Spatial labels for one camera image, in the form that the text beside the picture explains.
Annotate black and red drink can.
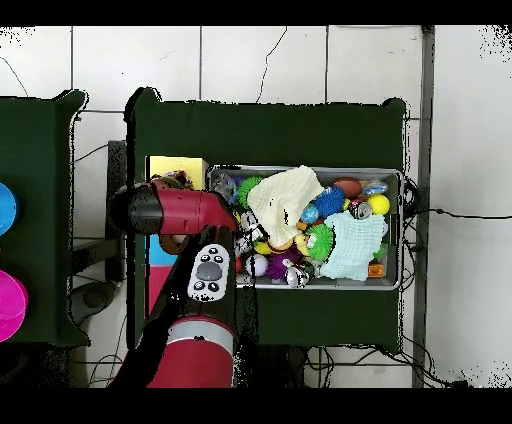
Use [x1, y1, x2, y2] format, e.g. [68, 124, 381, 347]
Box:
[349, 198, 374, 220]

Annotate yellow ball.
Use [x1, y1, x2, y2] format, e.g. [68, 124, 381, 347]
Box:
[366, 193, 392, 216]

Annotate dark green table cloth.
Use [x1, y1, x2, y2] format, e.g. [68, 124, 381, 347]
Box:
[0, 89, 91, 347]
[125, 86, 408, 353]

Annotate dark grey rounded base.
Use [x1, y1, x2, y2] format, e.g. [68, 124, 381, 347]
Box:
[69, 279, 119, 325]

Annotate white cloth with coloured dots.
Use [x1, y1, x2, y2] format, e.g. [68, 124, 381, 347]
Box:
[153, 169, 195, 191]

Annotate magenta round disc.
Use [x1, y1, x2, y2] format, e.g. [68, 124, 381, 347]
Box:
[0, 269, 29, 343]

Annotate purple spiky ball with eyes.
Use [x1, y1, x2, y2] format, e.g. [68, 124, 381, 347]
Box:
[265, 249, 305, 281]

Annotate blue round disc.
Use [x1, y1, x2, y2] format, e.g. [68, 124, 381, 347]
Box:
[0, 182, 19, 236]

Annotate cream waffle cloth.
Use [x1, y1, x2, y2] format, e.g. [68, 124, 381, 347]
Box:
[246, 164, 325, 249]

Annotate wooden box with three holes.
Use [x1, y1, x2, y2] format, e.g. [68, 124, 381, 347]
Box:
[145, 155, 209, 317]

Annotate green spiky ball with eyes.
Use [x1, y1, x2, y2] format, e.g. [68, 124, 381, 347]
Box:
[305, 222, 336, 263]

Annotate mint waffle cloth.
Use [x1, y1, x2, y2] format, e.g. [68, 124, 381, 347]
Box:
[319, 210, 389, 282]

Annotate white baseball red stitches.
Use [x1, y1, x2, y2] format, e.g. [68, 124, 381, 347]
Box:
[245, 253, 269, 278]

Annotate blue spiky ball with eyes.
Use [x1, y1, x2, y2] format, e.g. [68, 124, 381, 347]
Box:
[311, 185, 347, 219]

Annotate clear mesh bin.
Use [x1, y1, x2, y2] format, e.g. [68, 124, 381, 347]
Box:
[206, 165, 403, 291]

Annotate black cable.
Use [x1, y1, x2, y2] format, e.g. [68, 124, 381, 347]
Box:
[403, 206, 512, 221]

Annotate brown ball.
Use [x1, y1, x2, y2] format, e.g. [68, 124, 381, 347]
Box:
[333, 176, 364, 199]

